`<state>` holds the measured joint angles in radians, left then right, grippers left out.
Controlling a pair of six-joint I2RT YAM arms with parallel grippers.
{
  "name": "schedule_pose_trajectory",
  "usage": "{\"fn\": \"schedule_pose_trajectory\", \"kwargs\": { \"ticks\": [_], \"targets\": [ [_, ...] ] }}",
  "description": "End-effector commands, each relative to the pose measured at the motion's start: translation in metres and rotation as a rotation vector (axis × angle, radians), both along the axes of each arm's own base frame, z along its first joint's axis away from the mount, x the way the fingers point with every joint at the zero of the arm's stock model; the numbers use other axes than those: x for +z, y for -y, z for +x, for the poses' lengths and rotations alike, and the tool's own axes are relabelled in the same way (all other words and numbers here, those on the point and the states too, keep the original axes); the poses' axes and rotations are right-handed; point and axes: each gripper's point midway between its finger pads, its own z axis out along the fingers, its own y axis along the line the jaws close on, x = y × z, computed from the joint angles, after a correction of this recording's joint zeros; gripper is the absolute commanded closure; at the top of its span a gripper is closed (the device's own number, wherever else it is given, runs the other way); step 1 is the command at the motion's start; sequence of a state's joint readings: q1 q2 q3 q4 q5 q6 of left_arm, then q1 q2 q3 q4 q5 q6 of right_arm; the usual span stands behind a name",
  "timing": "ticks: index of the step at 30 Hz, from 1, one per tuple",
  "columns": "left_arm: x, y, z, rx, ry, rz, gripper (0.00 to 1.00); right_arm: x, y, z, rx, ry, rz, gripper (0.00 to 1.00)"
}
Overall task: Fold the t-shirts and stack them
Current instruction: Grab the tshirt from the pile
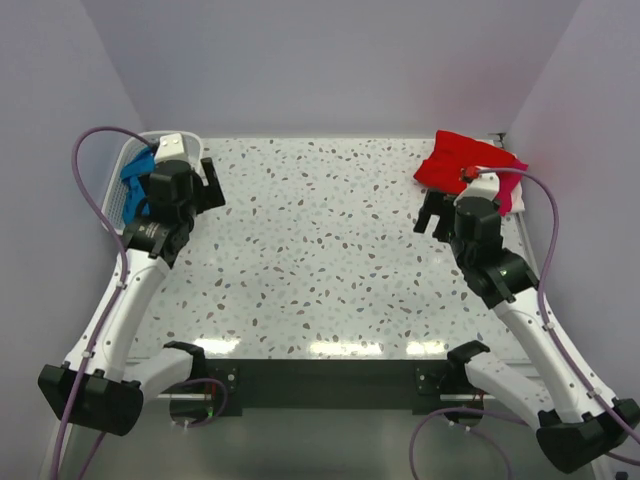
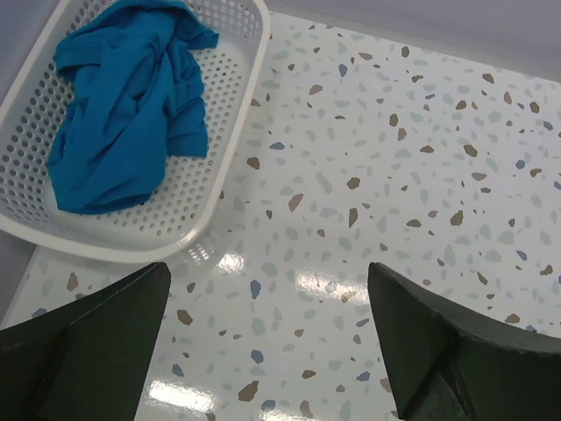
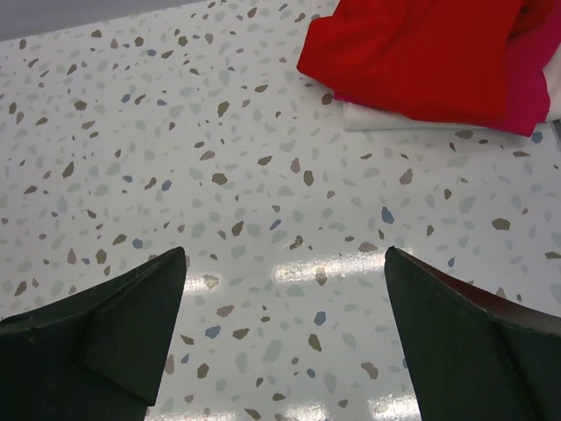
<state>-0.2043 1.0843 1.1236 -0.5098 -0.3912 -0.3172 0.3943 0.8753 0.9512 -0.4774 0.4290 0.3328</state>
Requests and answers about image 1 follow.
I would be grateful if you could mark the red folded t shirt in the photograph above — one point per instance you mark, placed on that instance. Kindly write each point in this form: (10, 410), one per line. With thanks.
(452, 153)

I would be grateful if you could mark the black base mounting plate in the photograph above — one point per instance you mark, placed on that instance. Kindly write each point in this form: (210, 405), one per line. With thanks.
(417, 386)

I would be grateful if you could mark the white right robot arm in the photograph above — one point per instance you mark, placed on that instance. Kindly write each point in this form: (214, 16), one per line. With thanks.
(575, 416)

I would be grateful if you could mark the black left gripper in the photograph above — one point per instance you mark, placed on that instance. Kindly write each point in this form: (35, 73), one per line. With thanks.
(208, 196)

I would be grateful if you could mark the blue t shirt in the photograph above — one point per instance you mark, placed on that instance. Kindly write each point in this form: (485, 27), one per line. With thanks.
(130, 175)

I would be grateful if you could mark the white plastic basket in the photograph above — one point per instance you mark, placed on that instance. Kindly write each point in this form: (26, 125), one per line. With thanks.
(115, 197)

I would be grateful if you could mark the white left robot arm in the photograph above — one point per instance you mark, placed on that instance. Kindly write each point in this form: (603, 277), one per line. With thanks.
(93, 387)

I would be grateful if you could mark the white folded t shirt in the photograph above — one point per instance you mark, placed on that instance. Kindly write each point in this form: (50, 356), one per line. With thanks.
(517, 202)

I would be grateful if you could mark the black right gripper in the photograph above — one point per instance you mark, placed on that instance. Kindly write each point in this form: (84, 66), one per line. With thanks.
(433, 204)

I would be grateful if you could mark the pink folded t shirt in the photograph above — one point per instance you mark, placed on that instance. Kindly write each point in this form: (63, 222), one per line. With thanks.
(507, 182)

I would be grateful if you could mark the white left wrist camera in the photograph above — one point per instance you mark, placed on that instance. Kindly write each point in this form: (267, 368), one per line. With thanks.
(171, 146)

